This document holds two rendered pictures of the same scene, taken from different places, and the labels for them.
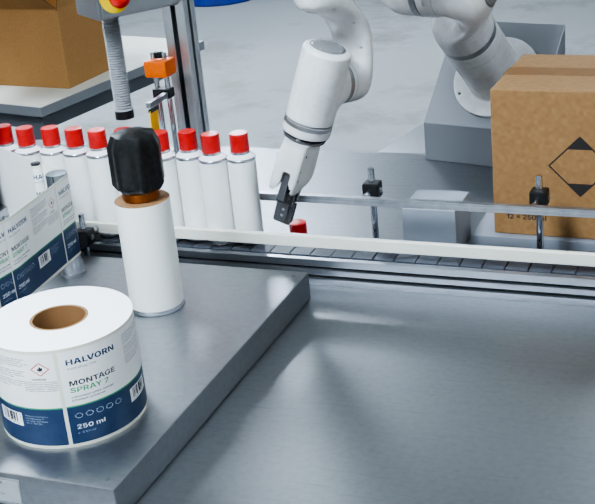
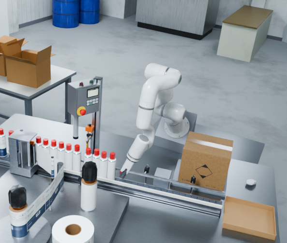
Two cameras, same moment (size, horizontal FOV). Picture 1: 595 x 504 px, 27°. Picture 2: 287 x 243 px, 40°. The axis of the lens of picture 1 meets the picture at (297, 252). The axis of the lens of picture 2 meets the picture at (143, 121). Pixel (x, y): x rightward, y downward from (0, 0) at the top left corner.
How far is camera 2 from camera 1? 0.78 m
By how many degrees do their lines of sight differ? 13
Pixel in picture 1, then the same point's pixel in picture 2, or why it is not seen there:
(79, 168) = (61, 154)
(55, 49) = (33, 76)
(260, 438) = not seen: outside the picture
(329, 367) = (138, 233)
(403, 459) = not seen: outside the picture
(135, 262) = (85, 198)
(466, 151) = (165, 145)
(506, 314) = (183, 216)
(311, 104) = (137, 153)
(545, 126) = (196, 160)
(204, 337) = (104, 222)
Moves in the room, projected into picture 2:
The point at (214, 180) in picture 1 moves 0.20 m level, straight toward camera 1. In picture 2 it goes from (103, 165) to (109, 185)
